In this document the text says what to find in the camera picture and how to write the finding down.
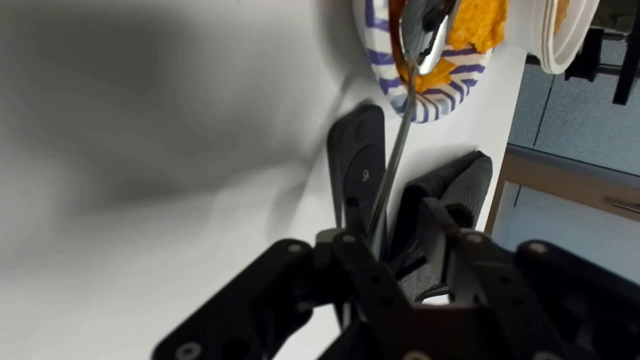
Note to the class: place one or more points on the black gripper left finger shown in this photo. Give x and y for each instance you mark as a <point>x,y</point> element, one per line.
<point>357,157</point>

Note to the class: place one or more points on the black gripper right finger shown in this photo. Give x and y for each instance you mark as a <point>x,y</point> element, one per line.
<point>460,187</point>

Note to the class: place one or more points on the metal spoon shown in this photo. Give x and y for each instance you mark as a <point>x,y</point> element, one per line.
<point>422,31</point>

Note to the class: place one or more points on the white bowl of chips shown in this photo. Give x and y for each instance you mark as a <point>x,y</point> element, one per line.
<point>556,31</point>

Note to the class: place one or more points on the blue patterned paper bowl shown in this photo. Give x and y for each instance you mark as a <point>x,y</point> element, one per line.
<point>479,26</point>

